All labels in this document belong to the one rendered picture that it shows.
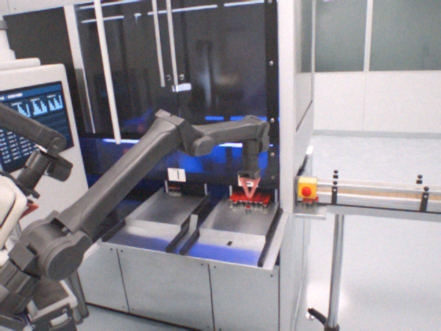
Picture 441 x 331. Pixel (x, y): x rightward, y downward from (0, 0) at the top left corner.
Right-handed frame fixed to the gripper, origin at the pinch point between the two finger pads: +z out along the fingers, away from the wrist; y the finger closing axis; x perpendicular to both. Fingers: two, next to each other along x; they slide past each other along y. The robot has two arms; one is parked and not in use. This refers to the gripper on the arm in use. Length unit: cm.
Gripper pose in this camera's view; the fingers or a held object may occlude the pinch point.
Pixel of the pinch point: (249, 195)
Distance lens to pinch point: 121.8
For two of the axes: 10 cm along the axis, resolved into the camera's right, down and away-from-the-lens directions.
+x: -9.5, -0.5, 3.2
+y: 3.2, -1.4, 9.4
